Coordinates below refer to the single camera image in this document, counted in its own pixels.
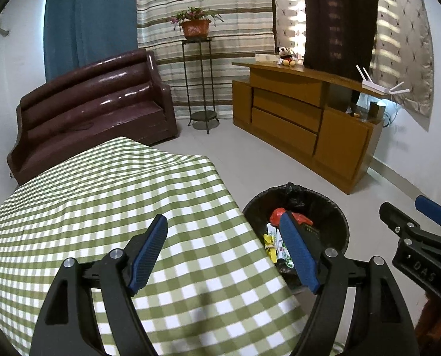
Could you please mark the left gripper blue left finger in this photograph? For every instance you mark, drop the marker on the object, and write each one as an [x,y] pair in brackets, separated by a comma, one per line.
[143,251]

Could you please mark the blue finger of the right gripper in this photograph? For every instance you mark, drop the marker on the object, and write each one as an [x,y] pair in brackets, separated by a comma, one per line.
[400,223]
[429,208]

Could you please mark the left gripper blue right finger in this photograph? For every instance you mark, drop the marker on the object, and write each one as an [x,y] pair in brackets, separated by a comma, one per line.
[305,264]

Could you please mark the teal and white tube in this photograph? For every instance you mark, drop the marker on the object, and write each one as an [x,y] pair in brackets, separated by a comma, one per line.
[282,252]

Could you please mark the yellow snack wrapper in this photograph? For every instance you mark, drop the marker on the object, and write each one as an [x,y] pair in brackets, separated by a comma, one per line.
[271,242]

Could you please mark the black lined trash bin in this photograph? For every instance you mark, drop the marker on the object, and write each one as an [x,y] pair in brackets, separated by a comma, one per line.
[306,206]

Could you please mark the green checkered tablecloth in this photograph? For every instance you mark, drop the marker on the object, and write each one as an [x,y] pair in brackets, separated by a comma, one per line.
[213,289]

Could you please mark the small dark box in cabinet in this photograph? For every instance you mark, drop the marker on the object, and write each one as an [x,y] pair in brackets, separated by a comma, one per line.
[376,111]

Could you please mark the wooden TV cabinet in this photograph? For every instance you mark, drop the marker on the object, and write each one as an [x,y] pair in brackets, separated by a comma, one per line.
[307,115]

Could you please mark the dark maroon leather sofa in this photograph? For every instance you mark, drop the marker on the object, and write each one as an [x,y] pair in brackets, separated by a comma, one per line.
[122,96]

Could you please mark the white wifi router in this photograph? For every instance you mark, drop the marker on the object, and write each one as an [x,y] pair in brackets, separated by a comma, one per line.
[381,90]

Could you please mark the patterned beige curtain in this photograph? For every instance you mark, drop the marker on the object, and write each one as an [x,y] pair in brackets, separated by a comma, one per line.
[402,50]

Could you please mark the Mickey Mouse plush toy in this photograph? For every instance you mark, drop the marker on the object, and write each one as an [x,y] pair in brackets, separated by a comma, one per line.
[286,57]

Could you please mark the white box on cabinet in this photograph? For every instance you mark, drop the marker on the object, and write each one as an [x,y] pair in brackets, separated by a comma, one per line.
[266,58]

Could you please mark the potted flowering plant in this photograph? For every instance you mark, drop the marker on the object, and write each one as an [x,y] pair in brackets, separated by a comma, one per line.
[194,22]

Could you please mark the dark purple curtain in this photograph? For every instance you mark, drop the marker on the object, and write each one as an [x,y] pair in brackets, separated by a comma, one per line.
[340,35]

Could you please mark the blue curtain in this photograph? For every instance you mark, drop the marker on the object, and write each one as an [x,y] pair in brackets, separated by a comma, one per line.
[79,32]

